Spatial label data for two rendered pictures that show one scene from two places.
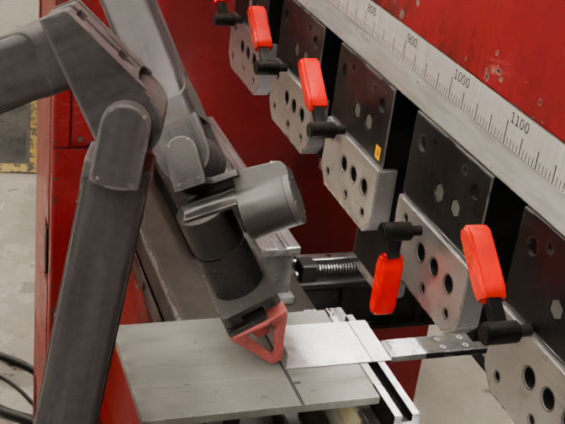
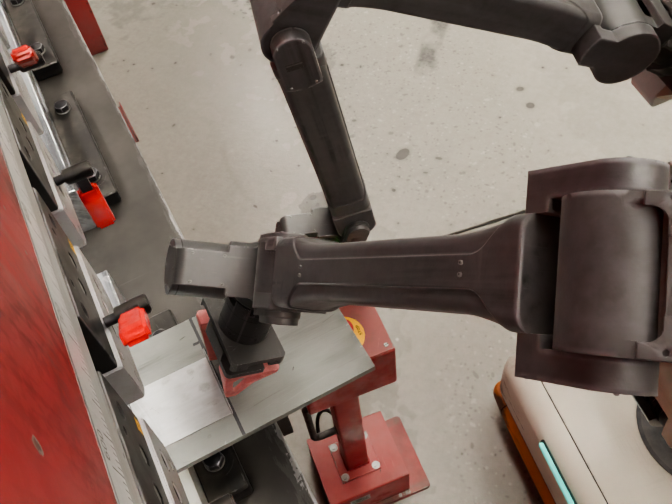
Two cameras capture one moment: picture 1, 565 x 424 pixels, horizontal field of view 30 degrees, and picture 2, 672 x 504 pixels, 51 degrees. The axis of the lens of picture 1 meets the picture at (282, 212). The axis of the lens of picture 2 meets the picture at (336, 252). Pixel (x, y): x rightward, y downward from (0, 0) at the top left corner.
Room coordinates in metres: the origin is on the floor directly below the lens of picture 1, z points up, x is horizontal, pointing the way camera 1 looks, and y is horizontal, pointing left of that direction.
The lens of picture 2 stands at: (1.41, 0.16, 1.77)
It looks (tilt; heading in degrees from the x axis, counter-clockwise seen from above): 54 degrees down; 181
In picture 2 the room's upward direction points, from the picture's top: 9 degrees counter-clockwise
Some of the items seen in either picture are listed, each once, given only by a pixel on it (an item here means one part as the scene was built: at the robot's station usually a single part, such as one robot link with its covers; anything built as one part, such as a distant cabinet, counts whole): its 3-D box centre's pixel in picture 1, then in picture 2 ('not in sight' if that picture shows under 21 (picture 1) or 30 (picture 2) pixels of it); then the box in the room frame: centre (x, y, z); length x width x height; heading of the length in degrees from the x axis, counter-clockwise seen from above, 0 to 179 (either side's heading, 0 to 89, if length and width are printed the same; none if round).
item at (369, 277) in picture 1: (381, 253); not in sight; (1.04, -0.11, 1.13); 0.10 x 0.02 x 0.10; 21
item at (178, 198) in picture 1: (187, 205); not in sight; (1.58, 0.16, 0.89); 0.30 x 0.05 x 0.03; 21
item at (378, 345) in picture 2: not in sight; (328, 324); (0.81, 0.12, 0.75); 0.20 x 0.16 x 0.18; 15
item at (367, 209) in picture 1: (388, 137); (50, 319); (1.06, -0.10, 1.26); 0.15 x 0.09 x 0.17; 21
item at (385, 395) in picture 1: (370, 372); not in sight; (1.02, -0.12, 0.99); 0.20 x 0.03 x 0.03; 21
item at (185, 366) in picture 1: (241, 363); (247, 359); (0.99, 0.02, 1.00); 0.26 x 0.18 x 0.01; 111
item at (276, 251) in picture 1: (231, 200); not in sight; (1.55, 0.09, 0.92); 0.50 x 0.06 x 0.10; 21
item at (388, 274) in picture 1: (394, 268); (86, 198); (0.87, -0.11, 1.20); 0.04 x 0.02 x 0.10; 111
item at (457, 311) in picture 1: (473, 222); (4, 175); (0.88, -0.18, 1.26); 0.15 x 0.09 x 0.17; 21
